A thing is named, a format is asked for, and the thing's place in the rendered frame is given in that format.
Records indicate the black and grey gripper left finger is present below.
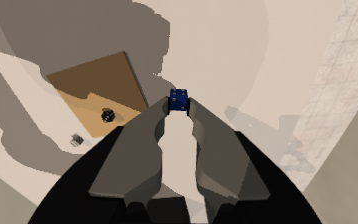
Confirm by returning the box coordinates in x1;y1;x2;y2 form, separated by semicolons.
27;96;170;224

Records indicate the brown flat mat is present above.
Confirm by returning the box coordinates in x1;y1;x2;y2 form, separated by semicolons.
46;51;148;138

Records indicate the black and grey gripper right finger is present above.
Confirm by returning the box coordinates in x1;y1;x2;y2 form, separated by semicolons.
186;97;322;224

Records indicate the blue die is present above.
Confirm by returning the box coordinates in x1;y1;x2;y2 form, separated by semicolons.
170;89;188;111

